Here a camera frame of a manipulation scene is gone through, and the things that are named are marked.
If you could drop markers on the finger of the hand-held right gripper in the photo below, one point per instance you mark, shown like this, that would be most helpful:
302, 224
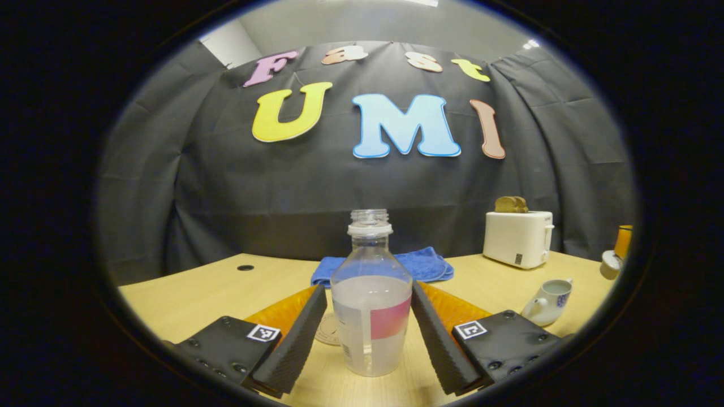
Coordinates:
623, 242

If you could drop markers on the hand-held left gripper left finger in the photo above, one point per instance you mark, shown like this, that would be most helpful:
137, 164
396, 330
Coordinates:
294, 339

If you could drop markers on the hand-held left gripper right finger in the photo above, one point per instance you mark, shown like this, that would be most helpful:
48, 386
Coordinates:
438, 339

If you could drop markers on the clear plastic water bottle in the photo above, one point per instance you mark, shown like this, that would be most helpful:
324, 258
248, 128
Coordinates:
370, 316

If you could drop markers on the white blue-patterned teacup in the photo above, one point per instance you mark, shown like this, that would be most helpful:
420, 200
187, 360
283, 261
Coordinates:
546, 305

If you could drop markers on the blue folded towel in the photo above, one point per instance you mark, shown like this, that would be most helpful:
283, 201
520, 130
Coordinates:
430, 263

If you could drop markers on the white toaster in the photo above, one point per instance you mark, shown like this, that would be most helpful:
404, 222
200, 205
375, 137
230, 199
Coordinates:
516, 240

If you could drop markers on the brown toast slice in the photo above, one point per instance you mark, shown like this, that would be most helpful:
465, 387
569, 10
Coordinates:
521, 204
503, 204

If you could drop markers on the black backdrop cloth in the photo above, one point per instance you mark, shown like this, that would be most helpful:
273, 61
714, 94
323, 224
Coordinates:
396, 186

